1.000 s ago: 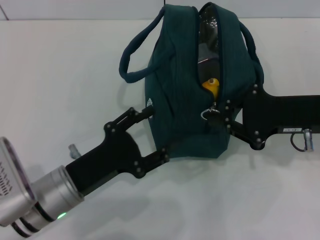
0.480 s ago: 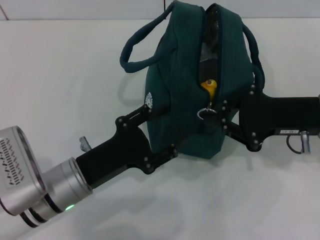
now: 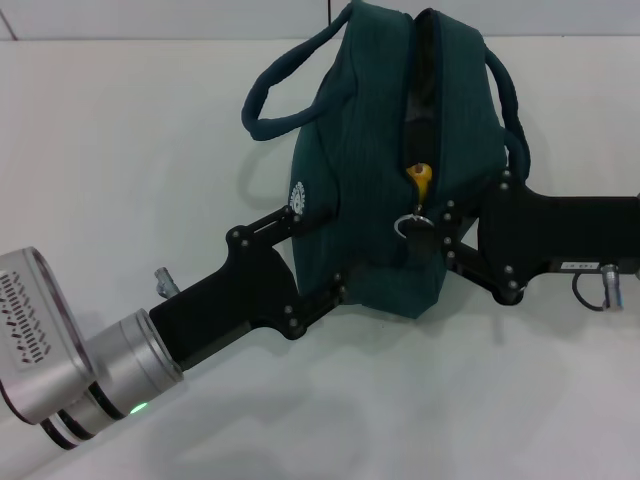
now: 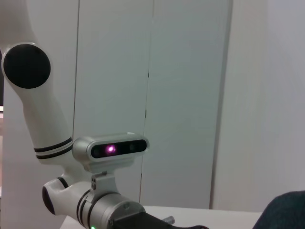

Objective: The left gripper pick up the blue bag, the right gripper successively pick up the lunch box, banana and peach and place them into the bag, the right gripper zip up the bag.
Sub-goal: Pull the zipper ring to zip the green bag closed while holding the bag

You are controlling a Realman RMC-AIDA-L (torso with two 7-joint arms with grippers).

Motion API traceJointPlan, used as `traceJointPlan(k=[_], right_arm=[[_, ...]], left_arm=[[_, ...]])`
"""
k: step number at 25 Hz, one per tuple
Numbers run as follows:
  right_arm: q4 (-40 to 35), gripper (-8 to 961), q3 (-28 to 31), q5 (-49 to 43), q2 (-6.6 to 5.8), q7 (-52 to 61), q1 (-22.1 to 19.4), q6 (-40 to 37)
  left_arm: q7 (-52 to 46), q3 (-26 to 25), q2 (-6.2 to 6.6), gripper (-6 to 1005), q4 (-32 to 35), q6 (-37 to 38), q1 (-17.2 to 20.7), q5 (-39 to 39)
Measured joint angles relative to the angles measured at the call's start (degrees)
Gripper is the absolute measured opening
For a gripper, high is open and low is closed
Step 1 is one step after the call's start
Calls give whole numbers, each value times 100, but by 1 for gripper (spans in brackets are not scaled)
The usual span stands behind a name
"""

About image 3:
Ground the silver cylindrical plug stub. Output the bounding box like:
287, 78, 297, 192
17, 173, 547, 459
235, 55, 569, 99
152, 266, 180, 300
601, 263, 627, 311

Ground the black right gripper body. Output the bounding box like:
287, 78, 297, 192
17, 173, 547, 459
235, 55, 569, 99
477, 169, 640, 306

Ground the dark blue insulated lunch bag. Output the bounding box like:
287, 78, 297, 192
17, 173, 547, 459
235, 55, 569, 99
240, 0, 532, 320

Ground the white ring zipper pull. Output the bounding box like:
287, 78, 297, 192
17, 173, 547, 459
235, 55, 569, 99
393, 199, 436, 240

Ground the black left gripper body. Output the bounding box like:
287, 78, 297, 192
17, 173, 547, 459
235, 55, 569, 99
148, 227, 302, 374

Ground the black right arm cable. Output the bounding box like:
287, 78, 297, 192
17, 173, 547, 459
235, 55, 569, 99
571, 272, 626, 312

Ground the yellow toy banana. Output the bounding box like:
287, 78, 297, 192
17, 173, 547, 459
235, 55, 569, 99
405, 162, 434, 205

